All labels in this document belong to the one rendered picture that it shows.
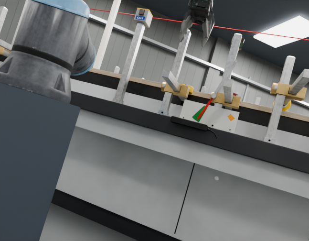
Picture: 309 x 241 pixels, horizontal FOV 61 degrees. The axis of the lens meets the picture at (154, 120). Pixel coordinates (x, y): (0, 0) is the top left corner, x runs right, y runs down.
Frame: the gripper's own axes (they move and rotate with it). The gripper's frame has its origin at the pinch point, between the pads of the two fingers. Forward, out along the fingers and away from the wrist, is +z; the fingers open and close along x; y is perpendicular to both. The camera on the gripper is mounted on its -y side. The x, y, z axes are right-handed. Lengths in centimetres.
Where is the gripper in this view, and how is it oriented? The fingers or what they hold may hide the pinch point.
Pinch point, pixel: (192, 42)
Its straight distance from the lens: 96.5
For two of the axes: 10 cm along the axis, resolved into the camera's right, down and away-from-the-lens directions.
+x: 9.3, 2.6, -2.4
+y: -2.1, -1.3, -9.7
